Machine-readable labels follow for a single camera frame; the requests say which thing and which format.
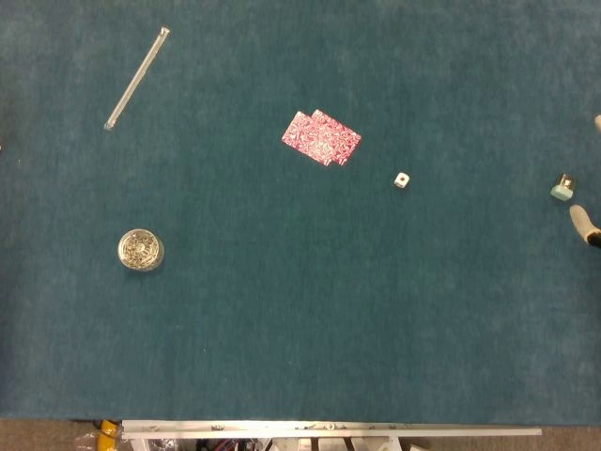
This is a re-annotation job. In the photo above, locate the teal felt table mat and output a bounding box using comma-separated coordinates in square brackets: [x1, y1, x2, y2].
[0, 0, 601, 425]

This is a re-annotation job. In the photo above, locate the round glass jar with metal bits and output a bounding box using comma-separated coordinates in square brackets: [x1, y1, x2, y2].
[116, 227, 166, 272]

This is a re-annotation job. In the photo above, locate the white metal frame bar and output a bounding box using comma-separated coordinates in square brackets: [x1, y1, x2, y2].
[120, 419, 544, 442]

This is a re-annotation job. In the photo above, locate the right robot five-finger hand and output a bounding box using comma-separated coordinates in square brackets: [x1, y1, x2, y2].
[569, 114, 601, 249]

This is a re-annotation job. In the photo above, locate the clear glass rod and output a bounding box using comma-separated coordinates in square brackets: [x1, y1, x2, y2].
[102, 26, 171, 132]

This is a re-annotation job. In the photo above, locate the yellow object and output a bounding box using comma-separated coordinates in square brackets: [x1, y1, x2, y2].
[95, 418, 119, 451]

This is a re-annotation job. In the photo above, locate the red patterned playing card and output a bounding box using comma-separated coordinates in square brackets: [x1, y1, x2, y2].
[302, 108, 363, 168]
[281, 110, 345, 168]

